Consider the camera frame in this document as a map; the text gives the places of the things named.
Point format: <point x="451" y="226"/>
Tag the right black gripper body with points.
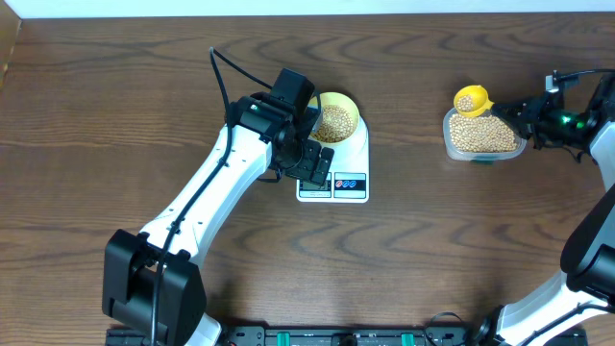
<point x="557" y="125"/>

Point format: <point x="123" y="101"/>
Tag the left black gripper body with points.
<point x="300" y="161"/>

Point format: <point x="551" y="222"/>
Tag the yellow measuring scoop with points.
<point x="472" y="101"/>

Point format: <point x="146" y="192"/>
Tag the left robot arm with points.
<point x="152" y="280"/>

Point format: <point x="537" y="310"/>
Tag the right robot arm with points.
<point x="584" y="285"/>

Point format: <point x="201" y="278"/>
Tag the soybeans in bowl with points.
<point x="337" y="125"/>

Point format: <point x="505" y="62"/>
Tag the yellow bowl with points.
<point x="333" y="98"/>

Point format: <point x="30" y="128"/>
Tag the white digital kitchen scale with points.
<point x="348" y="180"/>

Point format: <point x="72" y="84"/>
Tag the soybeans pile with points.
<point x="484" y="134"/>

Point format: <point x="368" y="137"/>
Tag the clear plastic container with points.
<point x="458" y="155"/>

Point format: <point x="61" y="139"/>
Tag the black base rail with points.
<point x="259" y="336"/>

